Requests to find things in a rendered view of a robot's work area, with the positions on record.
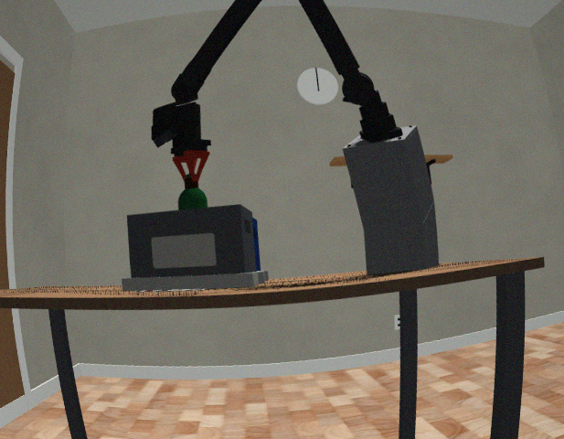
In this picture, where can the green bottle with pale green label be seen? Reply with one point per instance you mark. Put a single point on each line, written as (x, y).
(192, 197)

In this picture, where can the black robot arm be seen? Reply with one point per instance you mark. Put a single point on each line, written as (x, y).
(377, 123)

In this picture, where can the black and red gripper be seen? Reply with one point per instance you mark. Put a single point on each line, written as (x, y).
(188, 152)

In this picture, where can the blue crate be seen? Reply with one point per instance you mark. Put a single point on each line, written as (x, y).
(256, 244)

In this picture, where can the dark grey crate with dividers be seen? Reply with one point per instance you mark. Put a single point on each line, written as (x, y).
(204, 241)

